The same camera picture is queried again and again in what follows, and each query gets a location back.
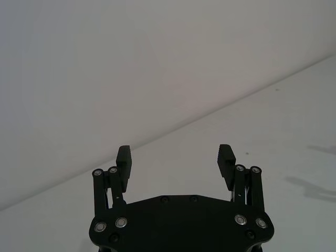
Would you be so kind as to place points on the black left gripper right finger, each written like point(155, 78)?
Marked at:
point(225, 168)

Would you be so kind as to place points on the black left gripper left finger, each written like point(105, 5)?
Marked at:
point(124, 168)

